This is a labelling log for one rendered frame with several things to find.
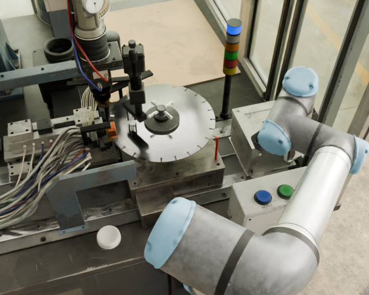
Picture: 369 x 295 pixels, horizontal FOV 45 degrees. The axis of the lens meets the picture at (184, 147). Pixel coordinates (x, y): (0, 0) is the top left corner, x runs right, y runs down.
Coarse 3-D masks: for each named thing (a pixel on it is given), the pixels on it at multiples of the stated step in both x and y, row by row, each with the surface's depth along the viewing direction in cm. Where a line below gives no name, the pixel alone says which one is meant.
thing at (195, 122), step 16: (160, 96) 143; (176, 96) 143; (192, 96) 143; (112, 112) 138; (192, 112) 139; (208, 112) 139; (128, 128) 134; (144, 128) 134; (176, 128) 134; (192, 128) 134; (208, 128) 134; (128, 144) 130; (144, 144) 130; (160, 144) 130; (176, 144) 130; (192, 144) 130; (160, 160) 126
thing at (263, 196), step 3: (258, 192) 124; (261, 192) 124; (264, 192) 125; (267, 192) 125; (258, 195) 124; (261, 195) 124; (264, 195) 124; (267, 195) 124; (270, 195) 124; (258, 198) 123; (261, 198) 123; (264, 198) 123; (267, 198) 123; (261, 201) 123; (264, 201) 123; (267, 201) 123
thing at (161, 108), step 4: (152, 100) 135; (156, 104) 134; (160, 104) 133; (168, 104) 134; (172, 104) 135; (156, 108) 132; (160, 108) 132; (164, 108) 132; (156, 112) 132; (160, 112) 132; (164, 112) 132; (148, 116) 131; (152, 116) 131; (160, 116) 133; (168, 116) 131; (172, 116) 131
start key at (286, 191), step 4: (284, 184) 126; (280, 188) 125; (284, 188) 125; (288, 188) 125; (292, 188) 125; (280, 192) 125; (284, 192) 125; (288, 192) 125; (292, 192) 125; (284, 196) 124; (288, 196) 124
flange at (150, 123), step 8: (152, 112) 137; (168, 112) 135; (176, 112) 137; (152, 120) 135; (160, 120) 133; (168, 120) 135; (176, 120) 135; (152, 128) 133; (160, 128) 133; (168, 128) 133
